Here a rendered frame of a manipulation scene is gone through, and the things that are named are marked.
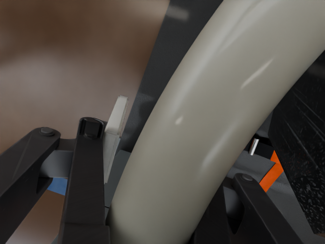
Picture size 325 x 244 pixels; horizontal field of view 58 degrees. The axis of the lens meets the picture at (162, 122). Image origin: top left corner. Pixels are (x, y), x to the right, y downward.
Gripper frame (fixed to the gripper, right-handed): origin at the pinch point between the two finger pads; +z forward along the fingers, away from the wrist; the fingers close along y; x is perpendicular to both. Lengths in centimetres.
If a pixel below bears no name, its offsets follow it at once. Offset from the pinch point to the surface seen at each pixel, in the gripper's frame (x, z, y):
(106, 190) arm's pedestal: -51, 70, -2
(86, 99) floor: -32, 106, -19
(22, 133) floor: -58, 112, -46
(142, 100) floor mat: -25, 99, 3
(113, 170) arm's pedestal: -50, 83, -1
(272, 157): -29, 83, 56
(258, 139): -25, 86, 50
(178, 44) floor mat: 1, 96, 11
